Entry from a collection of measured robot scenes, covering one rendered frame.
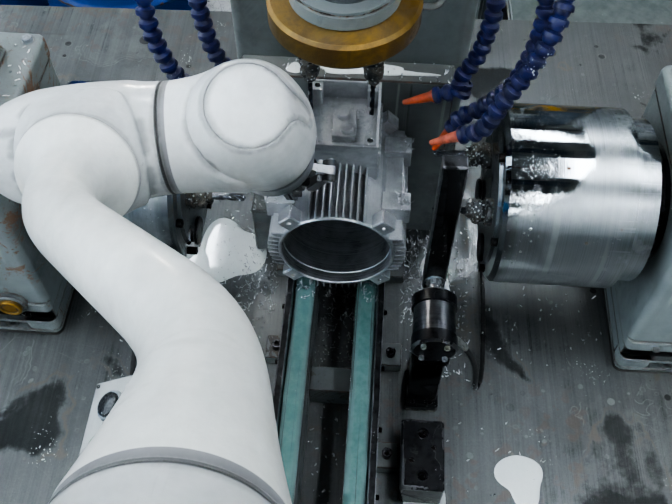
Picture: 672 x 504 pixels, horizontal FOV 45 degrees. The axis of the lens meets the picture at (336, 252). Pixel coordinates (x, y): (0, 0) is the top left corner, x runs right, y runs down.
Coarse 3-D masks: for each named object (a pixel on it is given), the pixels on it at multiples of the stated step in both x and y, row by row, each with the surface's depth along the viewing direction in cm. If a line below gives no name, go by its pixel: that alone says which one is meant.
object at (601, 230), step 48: (528, 144) 102; (576, 144) 102; (624, 144) 102; (480, 192) 120; (528, 192) 101; (576, 192) 101; (624, 192) 101; (480, 240) 115; (528, 240) 103; (576, 240) 103; (624, 240) 102
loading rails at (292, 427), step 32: (288, 288) 118; (320, 288) 132; (384, 288) 118; (288, 320) 115; (288, 352) 113; (352, 352) 114; (384, 352) 124; (288, 384) 111; (320, 384) 119; (352, 384) 111; (288, 416) 108; (352, 416) 108; (288, 448) 106; (352, 448) 106; (384, 448) 115; (288, 480) 103; (352, 480) 103
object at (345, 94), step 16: (320, 80) 112; (336, 80) 112; (320, 96) 112; (336, 96) 114; (352, 96) 114; (368, 96) 111; (320, 112) 112; (336, 112) 111; (352, 112) 111; (368, 112) 112; (320, 128) 111; (336, 128) 109; (352, 128) 108; (368, 128) 111; (320, 144) 105; (336, 144) 105; (352, 144) 105; (368, 144) 105; (336, 160) 107; (352, 160) 107; (368, 160) 107; (368, 176) 110
